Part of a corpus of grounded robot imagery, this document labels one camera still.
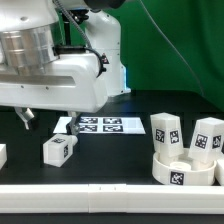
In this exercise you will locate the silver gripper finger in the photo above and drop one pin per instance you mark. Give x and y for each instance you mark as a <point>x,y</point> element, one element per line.
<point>26,115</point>
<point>72,127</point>

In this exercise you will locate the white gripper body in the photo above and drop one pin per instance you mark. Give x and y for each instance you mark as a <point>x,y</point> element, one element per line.
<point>70,83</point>

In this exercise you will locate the round white stool seat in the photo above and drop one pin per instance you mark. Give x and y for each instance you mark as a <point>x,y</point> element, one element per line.
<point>181,173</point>

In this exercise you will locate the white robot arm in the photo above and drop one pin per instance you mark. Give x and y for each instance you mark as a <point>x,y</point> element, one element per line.
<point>59,55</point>

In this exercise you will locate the paper sheet with markers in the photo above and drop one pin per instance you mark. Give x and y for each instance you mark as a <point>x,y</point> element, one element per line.
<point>101,125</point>

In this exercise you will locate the white left fence bar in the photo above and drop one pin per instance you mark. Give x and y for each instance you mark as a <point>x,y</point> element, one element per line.
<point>3,155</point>

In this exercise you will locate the white fence bar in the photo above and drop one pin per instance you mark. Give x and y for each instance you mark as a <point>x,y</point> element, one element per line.
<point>111,198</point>
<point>3,155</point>
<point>219,171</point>

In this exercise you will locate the white front fence bar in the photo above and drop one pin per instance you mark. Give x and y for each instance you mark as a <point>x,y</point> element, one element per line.
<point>111,198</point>

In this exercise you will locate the green backdrop curtain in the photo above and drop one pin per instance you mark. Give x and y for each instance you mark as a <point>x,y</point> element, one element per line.
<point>169,44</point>

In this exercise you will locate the white right fence bar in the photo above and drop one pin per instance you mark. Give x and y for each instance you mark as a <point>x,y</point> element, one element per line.
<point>219,171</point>

